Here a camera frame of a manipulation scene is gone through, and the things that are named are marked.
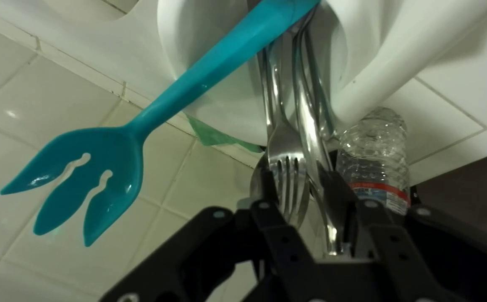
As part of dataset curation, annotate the silver metal fork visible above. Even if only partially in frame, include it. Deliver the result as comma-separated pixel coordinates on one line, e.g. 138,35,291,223
259,38,310,228

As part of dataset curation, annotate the silver metal spoon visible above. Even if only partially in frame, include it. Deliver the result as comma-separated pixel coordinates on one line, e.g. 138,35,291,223
293,25,347,255

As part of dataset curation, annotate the white plastic dish rack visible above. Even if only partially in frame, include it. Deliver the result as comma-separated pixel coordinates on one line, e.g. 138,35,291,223
0,0,487,158

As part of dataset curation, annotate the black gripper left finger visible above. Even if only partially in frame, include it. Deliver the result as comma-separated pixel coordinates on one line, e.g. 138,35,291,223
101,204,323,302

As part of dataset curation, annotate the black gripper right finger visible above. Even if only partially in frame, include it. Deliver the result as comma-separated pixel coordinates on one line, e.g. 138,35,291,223
321,171,487,302

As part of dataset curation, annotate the clear plastic water bottle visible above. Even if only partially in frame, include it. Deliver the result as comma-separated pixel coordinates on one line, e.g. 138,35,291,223
337,107,412,215

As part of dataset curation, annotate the teal plastic salad fork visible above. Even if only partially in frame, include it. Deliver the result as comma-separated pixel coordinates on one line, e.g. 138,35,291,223
2,0,320,246

